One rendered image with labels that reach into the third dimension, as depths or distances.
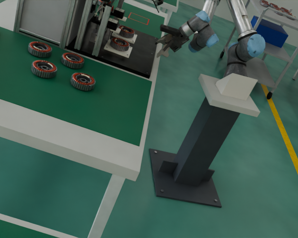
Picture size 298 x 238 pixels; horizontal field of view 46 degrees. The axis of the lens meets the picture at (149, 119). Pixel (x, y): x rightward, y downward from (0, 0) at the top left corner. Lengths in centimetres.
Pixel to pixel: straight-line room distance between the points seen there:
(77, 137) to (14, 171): 94
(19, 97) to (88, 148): 37
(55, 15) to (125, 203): 116
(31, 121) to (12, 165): 92
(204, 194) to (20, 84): 151
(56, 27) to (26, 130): 78
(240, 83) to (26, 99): 124
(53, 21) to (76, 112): 63
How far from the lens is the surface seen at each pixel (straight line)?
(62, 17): 194
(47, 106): 149
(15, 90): 154
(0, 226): 105
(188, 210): 240
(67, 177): 228
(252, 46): 211
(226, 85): 215
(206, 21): 203
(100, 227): 160
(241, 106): 215
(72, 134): 137
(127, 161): 133
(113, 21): 207
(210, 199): 256
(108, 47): 209
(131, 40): 231
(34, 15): 199
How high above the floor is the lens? 158
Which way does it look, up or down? 31 degrees down
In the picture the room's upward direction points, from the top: 23 degrees clockwise
